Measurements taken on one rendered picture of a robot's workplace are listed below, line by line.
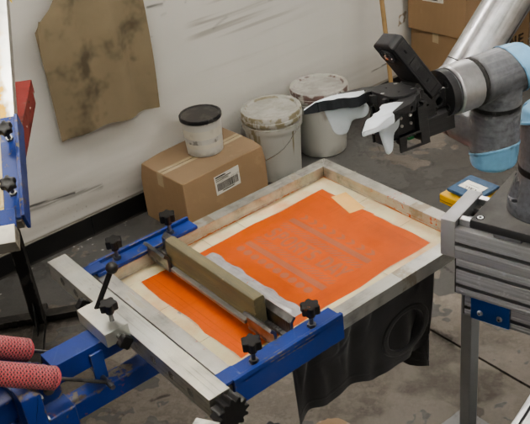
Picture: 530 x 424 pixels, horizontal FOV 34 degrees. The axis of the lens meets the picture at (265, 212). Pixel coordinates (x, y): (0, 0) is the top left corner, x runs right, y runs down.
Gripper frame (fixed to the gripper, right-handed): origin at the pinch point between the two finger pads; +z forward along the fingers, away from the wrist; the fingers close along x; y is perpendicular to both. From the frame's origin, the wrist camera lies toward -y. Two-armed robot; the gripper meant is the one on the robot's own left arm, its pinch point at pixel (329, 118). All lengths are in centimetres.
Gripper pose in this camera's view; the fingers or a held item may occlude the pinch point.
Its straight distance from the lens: 119.8
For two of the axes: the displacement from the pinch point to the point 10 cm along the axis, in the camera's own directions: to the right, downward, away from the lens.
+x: -4.7, -2.9, 8.3
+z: -8.7, 3.3, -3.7
